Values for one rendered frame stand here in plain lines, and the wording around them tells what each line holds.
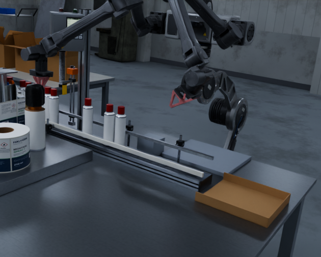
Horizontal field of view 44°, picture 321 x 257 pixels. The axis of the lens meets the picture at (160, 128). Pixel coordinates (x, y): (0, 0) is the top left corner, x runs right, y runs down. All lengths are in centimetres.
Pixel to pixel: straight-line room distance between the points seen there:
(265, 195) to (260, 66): 764
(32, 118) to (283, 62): 768
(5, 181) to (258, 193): 102
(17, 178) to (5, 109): 48
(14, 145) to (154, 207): 60
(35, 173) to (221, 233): 78
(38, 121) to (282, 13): 771
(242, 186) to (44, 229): 86
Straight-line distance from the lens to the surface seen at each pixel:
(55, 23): 214
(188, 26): 166
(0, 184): 162
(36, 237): 137
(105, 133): 194
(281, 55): 912
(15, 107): 206
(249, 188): 179
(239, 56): 946
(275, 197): 176
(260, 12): 928
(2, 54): 440
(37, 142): 188
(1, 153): 167
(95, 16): 188
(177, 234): 139
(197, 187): 169
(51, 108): 220
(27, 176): 168
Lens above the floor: 158
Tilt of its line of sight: 18 degrees down
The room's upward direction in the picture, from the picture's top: 5 degrees clockwise
